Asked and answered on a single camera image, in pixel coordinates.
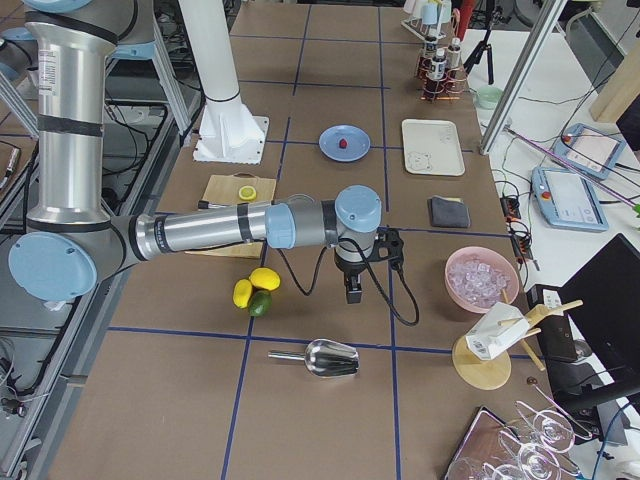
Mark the wooden cutting board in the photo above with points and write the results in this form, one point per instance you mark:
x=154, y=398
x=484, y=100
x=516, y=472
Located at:
x=223, y=189

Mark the black handled knife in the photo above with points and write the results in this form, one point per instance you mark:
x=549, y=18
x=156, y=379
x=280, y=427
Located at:
x=204, y=205

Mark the wooden cup stand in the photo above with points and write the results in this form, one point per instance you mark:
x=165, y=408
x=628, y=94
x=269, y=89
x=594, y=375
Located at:
x=493, y=374

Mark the aluminium frame post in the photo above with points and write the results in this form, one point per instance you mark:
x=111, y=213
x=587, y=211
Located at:
x=533, y=46

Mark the yellow lemon upper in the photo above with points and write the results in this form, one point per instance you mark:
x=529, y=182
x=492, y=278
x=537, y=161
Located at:
x=265, y=278

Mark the metal scoop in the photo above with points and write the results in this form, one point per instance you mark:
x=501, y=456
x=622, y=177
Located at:
x=324, y=358

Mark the mint green bowl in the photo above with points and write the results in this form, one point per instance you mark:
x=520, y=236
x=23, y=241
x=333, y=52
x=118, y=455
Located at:
x=487, y=97

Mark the copper bottle rack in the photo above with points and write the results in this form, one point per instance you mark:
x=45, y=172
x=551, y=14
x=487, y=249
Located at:
x=440, y=70

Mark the blue teach pendant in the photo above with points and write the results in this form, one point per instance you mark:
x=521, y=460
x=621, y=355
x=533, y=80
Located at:
x=590, y=150
x=567, y=201

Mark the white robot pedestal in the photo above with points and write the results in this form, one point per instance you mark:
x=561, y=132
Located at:
x=228, y=131

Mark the yellow lemon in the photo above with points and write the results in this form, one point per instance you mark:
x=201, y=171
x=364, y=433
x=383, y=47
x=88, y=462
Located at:
x=242, y=293
x=265, y=278

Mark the green lime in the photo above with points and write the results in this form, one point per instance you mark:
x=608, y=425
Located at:
x=259, y=303

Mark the white carton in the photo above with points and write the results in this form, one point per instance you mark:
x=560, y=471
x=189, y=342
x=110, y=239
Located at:
x=497, y=330

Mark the blue teach pendant near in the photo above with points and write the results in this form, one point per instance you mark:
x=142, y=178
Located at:
x=567, y=201

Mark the black monitor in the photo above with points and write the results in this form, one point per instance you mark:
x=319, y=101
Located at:
x=608, y=286

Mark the clear glass rack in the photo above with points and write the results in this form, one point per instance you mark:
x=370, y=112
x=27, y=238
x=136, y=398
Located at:
x=533, y=445

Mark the cream bear tray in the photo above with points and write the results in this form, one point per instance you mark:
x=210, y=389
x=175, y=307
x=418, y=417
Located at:
x=431, y=147

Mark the yellow lemon left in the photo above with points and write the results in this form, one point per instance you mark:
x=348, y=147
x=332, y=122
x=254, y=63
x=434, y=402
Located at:
x=242, y=293

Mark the grey folded cloth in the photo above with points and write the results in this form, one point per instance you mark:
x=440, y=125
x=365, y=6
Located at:
x=448, y=213

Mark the pink bowl of ice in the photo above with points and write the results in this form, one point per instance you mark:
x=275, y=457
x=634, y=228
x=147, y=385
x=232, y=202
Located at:
x=476, y=278

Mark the blue plate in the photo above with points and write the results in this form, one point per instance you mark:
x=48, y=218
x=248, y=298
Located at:
x=358, y=143

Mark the blue teach pendant far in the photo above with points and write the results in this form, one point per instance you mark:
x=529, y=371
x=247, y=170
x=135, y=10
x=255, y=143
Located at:
x=590, y=150

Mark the black tripod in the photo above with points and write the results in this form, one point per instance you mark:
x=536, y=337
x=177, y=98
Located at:
x=484, y=46

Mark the lemon half slice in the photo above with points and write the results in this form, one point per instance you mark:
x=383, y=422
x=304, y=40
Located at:
x=247, y=193

